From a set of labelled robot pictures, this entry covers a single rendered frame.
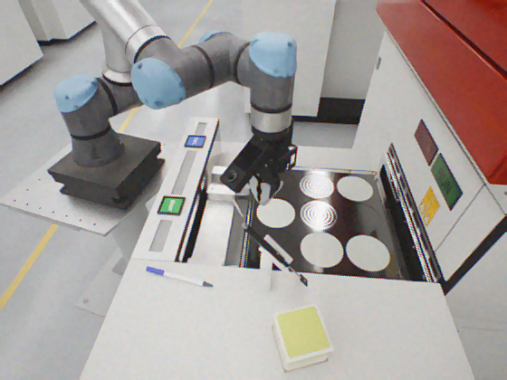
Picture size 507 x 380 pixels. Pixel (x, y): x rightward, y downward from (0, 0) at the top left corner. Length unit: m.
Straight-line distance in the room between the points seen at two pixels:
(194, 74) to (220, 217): 0.43
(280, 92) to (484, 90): 0.29
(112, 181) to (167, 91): 0.52
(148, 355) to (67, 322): 1.29
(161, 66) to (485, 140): 0.47
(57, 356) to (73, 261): 0.51
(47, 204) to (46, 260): 1.03
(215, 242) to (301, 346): 0.37
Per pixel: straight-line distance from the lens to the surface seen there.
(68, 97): 0.96
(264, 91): 0.52
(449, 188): 0.70
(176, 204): 0.77
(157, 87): 0.49
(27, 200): 1.18
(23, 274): 2.15
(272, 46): 0.50
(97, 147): 1.02
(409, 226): 0.82
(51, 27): 5.17
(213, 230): 0.81
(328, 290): 0.63
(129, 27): 0.56
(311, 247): 0.76
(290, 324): 0.52
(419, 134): 0.83
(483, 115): 0.55
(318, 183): 0.91
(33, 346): 1.89
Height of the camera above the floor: 1.51
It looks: 45 degrees down
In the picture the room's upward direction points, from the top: straight up
